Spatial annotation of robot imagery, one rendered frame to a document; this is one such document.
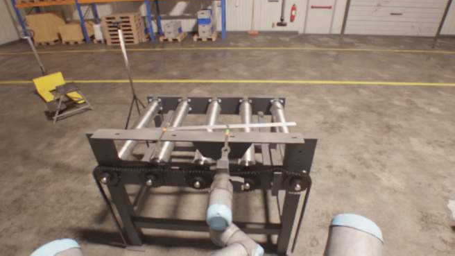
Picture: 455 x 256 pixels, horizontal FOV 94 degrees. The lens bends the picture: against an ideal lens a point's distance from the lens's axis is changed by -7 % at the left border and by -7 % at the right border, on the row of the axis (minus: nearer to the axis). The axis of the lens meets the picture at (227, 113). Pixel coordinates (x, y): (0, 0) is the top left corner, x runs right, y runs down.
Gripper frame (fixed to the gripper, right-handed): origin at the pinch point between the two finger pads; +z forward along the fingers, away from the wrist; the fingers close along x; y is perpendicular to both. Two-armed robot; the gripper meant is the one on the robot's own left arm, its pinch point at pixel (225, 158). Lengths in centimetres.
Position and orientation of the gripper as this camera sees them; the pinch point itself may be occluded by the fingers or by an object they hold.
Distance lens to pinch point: 110.1
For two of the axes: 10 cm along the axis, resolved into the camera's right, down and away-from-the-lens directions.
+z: 0.6, -5.1, 8.6
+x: 0.2, 8.6, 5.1
